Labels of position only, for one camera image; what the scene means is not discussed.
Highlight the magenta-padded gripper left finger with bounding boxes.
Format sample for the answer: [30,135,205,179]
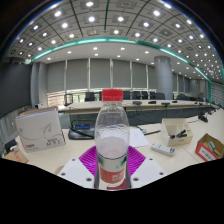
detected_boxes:
[57,145,100,190]

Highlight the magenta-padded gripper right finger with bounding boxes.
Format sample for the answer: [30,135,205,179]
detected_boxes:
[125,145,166,190]

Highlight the clear red-capped water bottle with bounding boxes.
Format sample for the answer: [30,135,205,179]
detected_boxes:
[94,88,131,191]

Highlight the white remote control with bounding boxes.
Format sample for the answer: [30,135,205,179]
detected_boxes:
[150,142,177,157]

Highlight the white paper sheets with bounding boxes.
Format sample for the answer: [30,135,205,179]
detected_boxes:
[128,127,151,148]

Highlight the white desk organiser box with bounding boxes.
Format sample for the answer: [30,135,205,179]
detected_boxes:
[159,117,194,147]

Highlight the white cardboard paper box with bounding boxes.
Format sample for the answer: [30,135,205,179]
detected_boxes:
[15,106,67,154]

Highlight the long curved conference desk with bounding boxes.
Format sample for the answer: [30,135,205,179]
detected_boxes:
[58,99,214,127]

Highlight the brown paper envelope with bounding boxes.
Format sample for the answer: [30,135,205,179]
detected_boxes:
[3,148,29,164]

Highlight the open red-sided cardboard box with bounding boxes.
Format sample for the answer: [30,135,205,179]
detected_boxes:
[194,133,224,163]

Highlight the row of black office chairs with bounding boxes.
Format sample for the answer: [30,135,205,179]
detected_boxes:
[63,89,208,108]

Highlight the group of ceiling lights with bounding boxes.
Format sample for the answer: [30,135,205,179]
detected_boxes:
[9,0,221,79]

